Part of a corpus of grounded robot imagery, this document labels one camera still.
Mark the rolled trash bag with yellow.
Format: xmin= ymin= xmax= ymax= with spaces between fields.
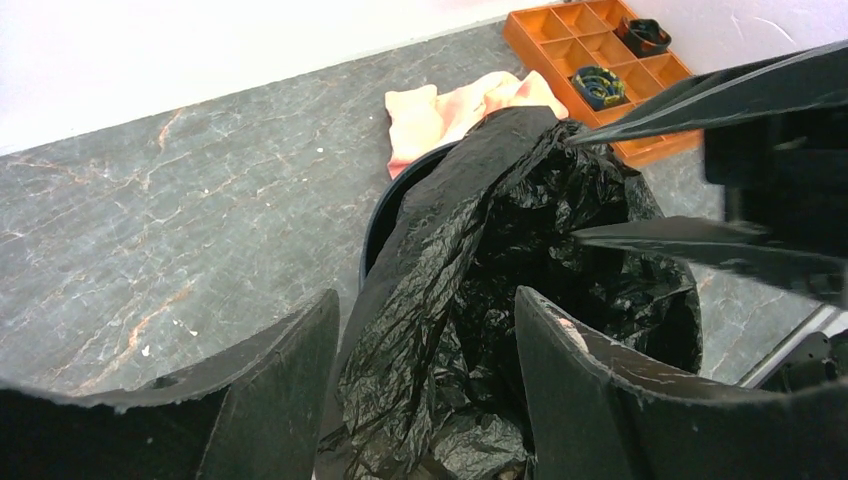
xmin=571 ymin=65 xmax=627 ymax=111

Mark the dark blue trash bin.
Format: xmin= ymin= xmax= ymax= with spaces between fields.
xmin=358 ymin=141 xmax=459 ymax=290

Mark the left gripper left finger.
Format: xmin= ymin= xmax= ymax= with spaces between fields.
xmin=1 ymin=290 xmax=340 ymax=479

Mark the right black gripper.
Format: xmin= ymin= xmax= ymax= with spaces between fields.
xmin=566 ymin=40 xmax=847 ymax=308

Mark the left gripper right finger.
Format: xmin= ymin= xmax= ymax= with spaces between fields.
xmin=515 ymin=286 xmax=847 ymax=479

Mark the rolled trash bag top right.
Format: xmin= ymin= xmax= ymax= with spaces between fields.
xmin=614 ymin=17 xmax=672 ymax=58

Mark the black plastic trash bag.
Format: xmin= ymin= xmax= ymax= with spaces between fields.
xmin=322 ymin=107 xmax=703 ymax=479

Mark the pink crumpled cloth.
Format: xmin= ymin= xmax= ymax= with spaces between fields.
xmin=384 ymin=71 xmax=570 ymax=179

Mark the orange wooden compartment tray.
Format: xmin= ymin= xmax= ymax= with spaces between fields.
xmin=503 ymin=1 xmax=691 ymax=128

